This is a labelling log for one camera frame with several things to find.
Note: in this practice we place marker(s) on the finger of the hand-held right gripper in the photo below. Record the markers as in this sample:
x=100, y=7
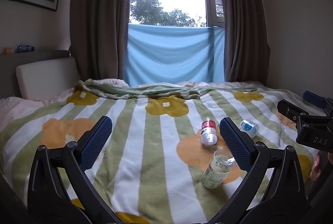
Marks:
x=290, y=109
x=314, y=99

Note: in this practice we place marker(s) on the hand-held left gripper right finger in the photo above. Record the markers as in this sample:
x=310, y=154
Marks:
x=235, y=146

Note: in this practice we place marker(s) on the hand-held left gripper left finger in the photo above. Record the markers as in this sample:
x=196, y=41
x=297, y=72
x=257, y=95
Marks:
x=95, y=144

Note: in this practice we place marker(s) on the green label clear cup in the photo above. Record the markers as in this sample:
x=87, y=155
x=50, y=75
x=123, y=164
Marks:
x=214, y=170

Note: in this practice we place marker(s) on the blue label clear cup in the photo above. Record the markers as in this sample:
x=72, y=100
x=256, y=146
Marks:
x=249, y=127

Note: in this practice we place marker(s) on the red label clear cup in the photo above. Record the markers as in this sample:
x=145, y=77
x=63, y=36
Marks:
x=208, y=132

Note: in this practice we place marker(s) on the person's right hand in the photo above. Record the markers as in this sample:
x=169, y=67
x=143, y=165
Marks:
x=315, y=166

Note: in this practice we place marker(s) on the striped floral blanket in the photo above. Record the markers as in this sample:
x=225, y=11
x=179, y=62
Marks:
x=156, y=140

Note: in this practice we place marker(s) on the white headboard cushion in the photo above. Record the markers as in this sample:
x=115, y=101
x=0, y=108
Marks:
x=45, y=75

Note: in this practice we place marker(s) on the brown curtain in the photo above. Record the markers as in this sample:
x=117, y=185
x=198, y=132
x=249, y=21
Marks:
x=240, y=15
x=100, y=18

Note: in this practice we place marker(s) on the grey headboard shelf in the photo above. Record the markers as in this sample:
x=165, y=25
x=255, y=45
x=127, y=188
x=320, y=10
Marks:
x=33, y=56

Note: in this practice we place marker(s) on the light blue hanging cloth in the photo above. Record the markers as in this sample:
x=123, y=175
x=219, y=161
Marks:
x=173, y=54

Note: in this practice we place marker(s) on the blue toy car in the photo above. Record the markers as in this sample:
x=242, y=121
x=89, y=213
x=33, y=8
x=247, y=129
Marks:
x=24, y=48

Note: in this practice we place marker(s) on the orange toy figure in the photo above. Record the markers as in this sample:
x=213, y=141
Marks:
x=7, y=50

